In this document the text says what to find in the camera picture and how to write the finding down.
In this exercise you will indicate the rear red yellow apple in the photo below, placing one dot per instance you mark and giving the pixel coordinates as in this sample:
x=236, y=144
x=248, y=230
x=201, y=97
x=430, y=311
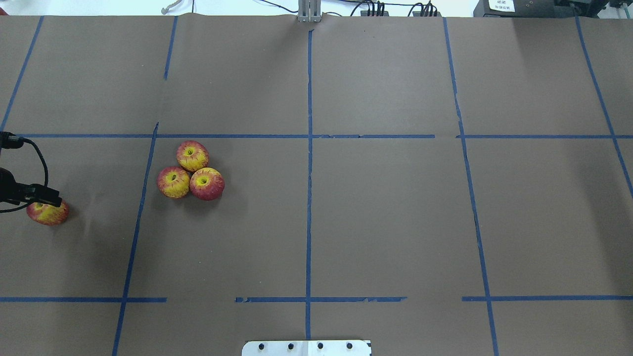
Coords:
x=192, y=155

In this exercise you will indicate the black device with label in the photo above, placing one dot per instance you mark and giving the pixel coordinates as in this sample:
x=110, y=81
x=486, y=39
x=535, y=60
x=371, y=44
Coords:
x=515, y=8

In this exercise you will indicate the brown paper table cover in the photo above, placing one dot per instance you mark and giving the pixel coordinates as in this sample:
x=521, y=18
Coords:
x=442, y=186

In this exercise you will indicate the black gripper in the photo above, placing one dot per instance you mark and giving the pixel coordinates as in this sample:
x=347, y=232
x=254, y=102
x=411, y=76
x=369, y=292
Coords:
x=30, y=193

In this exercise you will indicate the left red yellow apple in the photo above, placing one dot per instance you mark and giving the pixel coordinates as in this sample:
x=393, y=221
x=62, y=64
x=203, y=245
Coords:
x=173, y=182

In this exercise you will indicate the lone red yellow apple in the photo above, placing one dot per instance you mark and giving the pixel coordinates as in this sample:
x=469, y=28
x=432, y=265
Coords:
x=47, y=214

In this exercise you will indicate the grey aluminium post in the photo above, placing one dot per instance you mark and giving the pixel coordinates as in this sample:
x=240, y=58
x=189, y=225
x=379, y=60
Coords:
x=309, y=11

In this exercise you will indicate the white metal mounting plate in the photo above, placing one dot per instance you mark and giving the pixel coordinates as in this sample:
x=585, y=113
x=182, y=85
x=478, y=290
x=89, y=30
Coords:
x=308, y=348

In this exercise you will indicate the right red yellow apple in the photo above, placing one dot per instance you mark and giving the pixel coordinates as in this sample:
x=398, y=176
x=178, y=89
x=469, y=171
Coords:
x=207, y=184

